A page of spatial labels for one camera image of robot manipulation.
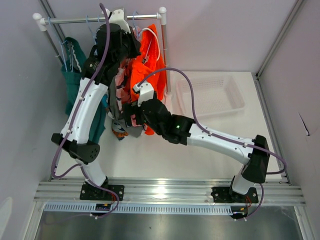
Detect slotted cable duct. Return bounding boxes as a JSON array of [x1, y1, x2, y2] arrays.
[[43, 202, 233, 216]]

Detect silver white clothes rack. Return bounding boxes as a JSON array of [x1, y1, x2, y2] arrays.
[[32, 6, 175, 101]]

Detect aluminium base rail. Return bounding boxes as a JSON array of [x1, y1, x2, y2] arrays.
[[34, 177, 306, 206]]

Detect white plastic basket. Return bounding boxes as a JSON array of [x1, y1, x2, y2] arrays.
[[175, 74, 246, 120]]

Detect blue orange patterned shorts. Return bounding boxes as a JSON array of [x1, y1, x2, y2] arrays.
[[99, 92, 131, 142]]

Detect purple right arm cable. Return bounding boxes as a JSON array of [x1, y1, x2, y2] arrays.
[[138, 67, 288, 222]]

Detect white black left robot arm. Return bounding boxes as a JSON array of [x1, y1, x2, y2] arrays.
[[51, 23, 140, 200]]

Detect grey shorts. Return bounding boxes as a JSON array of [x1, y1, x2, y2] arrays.
[[108, 77, 144, 138]]

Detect pink shark print shorts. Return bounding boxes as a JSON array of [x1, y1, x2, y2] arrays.
[[115, 58, 145, 135]]

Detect teal green shorts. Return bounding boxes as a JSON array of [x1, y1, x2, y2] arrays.
[[61, 37, 106, 144]]

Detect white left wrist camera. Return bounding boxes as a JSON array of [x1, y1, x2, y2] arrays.
[[105, 8, 132, 34]]

